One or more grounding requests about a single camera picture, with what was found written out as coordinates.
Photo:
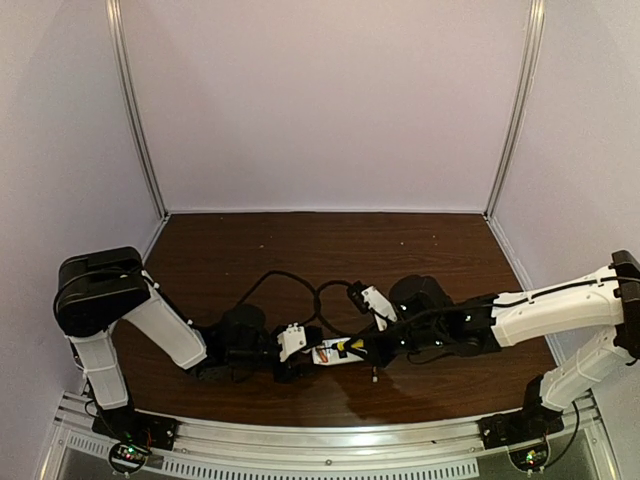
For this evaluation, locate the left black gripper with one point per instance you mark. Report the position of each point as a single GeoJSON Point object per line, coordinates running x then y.
{"type": "Point", "coordinates": [288, 370]}

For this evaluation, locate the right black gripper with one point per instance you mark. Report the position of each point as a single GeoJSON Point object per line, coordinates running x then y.
{"type": "Point", "coordinates": [378, 353]}

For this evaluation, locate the white remote control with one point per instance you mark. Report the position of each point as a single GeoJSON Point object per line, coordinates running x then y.
{"type": "Point", "coordinates": [337, 357]}

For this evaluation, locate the yellow handled screwdriver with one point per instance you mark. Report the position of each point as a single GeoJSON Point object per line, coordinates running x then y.
{"type": "Point", "coordinates": [348, 345]}

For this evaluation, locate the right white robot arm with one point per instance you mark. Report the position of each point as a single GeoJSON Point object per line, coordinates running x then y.
{"type": "Point", "coordinates": [607, 299]}

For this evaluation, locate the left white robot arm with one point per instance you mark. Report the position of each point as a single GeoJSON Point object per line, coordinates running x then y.
{"type": "Point", "coordinates": [97, 290]}

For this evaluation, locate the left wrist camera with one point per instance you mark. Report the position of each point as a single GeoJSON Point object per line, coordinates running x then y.
{"type": "Point", "coordinates": [295, 338]}

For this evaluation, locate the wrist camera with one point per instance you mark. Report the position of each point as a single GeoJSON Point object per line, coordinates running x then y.
{"type": "Point", "coordinates": [295, 338]}
{"type": "Point", "coordinates": [368, 299]}

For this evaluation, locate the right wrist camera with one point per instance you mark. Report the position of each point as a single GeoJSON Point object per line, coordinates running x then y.
{"type": "Point", "coordinates": [368, 299]}

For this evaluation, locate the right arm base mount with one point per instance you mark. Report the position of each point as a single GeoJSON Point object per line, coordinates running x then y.
{"type": "Point", "coordinates": [524, 436]}

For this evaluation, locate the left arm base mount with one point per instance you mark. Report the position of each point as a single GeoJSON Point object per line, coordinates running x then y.
{"type": "Point", "coordinates": [137, 436]}

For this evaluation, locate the front aluminium rail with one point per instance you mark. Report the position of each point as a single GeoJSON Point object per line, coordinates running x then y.
{"type": "Point", "coordinates": [450, 449]}

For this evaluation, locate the right aluminium frame post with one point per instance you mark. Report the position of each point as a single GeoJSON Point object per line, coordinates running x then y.
{"type": "Point", "coordinates": [530, 57]}

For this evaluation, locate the aluminium frame post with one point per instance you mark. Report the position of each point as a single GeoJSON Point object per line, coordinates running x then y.
{"type": "Point", "coordinates": [123, 67]}
{"type": "Point", "coordinates": [530, 57]}

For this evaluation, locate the left aluminium frame post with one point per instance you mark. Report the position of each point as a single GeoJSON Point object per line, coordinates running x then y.
{"type": "Point", "coordinates": [123, 67]}

